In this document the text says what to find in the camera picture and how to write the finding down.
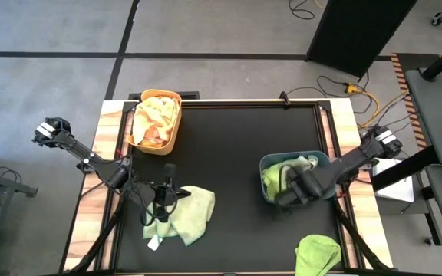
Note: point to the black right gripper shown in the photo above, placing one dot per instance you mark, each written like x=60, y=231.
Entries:
x=303, y=186

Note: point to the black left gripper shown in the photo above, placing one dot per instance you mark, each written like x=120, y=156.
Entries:
x=165, y=199

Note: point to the lime green towel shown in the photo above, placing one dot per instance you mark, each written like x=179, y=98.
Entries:
x=317, y=255
x=272, y=182

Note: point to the golden orange towel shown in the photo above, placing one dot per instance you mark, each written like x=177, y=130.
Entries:
x=154, y=137

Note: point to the cream peach towel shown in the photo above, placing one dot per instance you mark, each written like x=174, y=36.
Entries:
x=156, y=113

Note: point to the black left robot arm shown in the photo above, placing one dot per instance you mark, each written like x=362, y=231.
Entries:
x=90, y=163

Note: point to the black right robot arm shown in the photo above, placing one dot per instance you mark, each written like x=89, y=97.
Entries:
x=359, y=161

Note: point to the blue plastic basket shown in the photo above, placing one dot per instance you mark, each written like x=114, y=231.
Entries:
x=282, y=154

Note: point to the orange plastic basket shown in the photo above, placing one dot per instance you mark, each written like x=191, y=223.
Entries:
x=156, y=150

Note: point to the white box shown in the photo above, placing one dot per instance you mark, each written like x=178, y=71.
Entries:
x=397, y=191

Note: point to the black diagonal beam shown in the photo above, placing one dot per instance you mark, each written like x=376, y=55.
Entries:
x=405, y=168

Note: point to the orange black striped tape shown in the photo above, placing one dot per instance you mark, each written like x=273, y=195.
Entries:
x=405, y=96

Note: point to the black partition panel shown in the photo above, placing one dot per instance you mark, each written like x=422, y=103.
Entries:
x=359, y=30

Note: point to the black caster wheel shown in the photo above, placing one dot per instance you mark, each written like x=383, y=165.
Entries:
x=439, y=18

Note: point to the black frame strut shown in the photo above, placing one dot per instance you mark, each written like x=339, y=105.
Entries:
x=98, y=237
x=359, y=245

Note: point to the black camera clamp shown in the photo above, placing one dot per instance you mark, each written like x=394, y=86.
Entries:
x=284, y=97

